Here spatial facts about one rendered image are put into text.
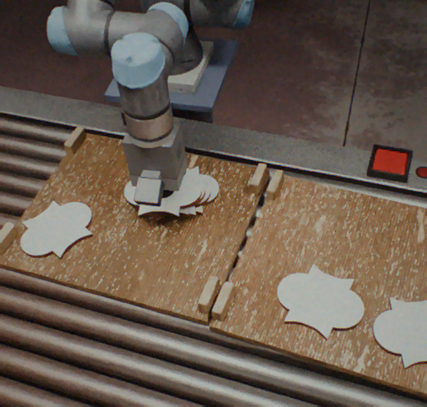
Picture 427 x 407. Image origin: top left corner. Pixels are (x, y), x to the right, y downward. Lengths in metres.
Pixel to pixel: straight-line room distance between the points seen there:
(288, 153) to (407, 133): 1.49
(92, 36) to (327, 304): 0.56
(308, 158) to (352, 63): 1.84
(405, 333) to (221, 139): 0.56
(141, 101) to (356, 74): 2.14
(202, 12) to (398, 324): 0.79
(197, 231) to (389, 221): 0.34
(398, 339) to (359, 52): 2.28
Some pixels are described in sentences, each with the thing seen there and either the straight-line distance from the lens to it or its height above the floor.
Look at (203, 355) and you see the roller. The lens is 1.01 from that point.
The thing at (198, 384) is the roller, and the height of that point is 0.92.
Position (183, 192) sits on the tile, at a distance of 1.13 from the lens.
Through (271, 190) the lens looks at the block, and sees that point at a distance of 1.15.
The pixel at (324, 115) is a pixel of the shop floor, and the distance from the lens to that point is 2.79.
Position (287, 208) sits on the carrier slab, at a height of 0.94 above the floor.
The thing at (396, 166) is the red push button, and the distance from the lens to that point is 1.26.
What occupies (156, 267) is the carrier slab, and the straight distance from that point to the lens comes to 1.09.
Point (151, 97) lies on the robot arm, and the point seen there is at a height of 1.22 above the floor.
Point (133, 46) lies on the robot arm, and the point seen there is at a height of 1.29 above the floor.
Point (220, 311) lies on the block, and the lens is 1.00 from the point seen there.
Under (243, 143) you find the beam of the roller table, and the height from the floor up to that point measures 0.91.
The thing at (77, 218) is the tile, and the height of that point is 0.95.
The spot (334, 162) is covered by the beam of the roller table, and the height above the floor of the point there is 0.92.
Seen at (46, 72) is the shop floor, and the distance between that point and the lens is 3.25.
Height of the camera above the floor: 1.81
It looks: 47 degrees down
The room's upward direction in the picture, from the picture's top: 6 degrees counter-clockwise
